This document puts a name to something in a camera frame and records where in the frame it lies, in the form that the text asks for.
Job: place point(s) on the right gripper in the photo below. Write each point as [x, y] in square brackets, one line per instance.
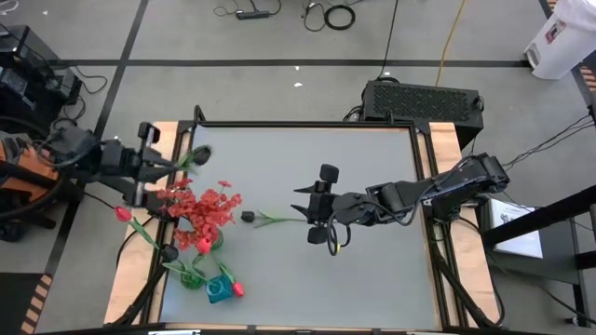
[333, 207]

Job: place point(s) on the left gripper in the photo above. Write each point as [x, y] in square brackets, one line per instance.
[118, 160]

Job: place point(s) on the red artificial flower bunch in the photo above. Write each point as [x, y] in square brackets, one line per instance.
[219, 205]
[179, 200]
[191, 232]

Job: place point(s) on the black artificial tulip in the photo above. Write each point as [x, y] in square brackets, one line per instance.
[169, 253]
[247, 216]
[202, 155]

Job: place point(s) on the red artificial tulip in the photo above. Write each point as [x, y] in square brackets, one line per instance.
[238, 289]
[203, 245]
[123, 214]

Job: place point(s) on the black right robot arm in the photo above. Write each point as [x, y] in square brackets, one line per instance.
[442, 191]

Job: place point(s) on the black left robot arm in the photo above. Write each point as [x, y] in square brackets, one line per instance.
[74, 144]

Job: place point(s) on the green glass vase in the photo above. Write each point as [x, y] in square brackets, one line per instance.
[191, 281]
[218, 241]

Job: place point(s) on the blue square glass vase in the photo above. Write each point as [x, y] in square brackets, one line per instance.
[219, 290]

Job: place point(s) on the orange shop vacuum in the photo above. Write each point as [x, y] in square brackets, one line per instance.
[23, 172]

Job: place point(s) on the black perforated computer case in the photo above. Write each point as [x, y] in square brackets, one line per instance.
[419, 104]

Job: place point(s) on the black electronics stack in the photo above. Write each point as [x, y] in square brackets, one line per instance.
[28, 79]

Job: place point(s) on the white aluminium bar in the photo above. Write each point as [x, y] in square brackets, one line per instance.
[174, 332]

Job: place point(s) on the black power strip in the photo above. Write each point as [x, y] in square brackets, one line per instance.
[251, 15]

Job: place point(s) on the black floor mat striped edge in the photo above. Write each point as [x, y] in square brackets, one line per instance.
[589, 79]
[23, 302]

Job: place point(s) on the white printed paper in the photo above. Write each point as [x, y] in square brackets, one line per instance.
[517, 232]

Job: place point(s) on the black metal stand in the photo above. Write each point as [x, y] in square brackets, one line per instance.
[535, 218]

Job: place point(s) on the white plastic bucket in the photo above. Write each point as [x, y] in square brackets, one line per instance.
[563, 42]

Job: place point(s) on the black metal table frame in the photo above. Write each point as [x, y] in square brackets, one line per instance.
[302, 124]

